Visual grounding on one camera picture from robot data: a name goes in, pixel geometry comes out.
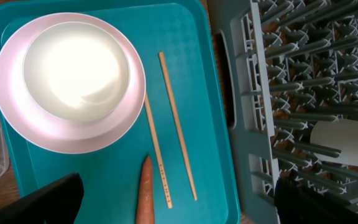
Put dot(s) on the grey dishwasher rack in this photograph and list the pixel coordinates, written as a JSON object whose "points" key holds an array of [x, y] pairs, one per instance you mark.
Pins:
{"points": [[290, 64]]}

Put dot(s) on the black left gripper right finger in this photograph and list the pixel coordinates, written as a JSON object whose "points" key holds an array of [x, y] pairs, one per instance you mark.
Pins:
{"points": [[297, 204]]}

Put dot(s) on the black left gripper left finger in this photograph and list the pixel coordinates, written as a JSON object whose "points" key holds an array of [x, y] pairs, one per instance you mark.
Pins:
{"points": [[58, 202]]}

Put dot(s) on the white cup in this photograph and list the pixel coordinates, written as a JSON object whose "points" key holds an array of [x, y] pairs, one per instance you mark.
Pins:
{"points": [[341, 135]]}

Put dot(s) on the wooden chopstick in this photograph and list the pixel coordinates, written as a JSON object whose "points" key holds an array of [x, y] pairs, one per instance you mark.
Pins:
{"points": [[158, 152], [177, 123]]}

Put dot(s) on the orange carrot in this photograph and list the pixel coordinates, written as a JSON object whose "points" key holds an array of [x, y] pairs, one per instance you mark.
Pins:
{"points": [[145, 207]]}

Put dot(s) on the white bowl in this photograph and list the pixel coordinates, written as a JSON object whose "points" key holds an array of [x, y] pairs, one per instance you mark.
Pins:
{"points": [[76, 71]]}

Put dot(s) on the pink plate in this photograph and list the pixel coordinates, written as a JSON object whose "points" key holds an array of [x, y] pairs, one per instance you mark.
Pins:
{"points": [[52, 133]]}

